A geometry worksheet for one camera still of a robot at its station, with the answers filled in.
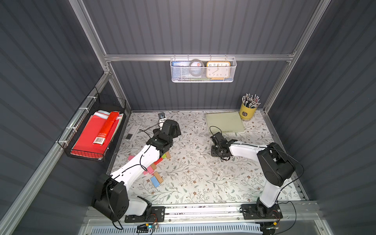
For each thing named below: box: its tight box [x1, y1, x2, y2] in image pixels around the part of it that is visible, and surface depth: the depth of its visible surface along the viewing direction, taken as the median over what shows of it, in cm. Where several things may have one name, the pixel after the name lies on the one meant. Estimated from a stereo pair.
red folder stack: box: [70, 110, 124, 159], surface depth 72 cm
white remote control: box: [124, 123, 141, 142], surface depth 107 cm
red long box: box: [93, 111, 120, 145], surface depth 74 cm
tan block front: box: [153, 171, 164, 184], surface depth 87 cm
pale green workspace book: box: [205, 111, 245, 134], surface depth 114 cm
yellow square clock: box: [206, 61, 231, 81], surface depth 91 cm
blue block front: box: [150, 175, 161, 188], surface depth 86 cm
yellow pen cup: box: [238, 93, 261, 121], surface depth 107 cm
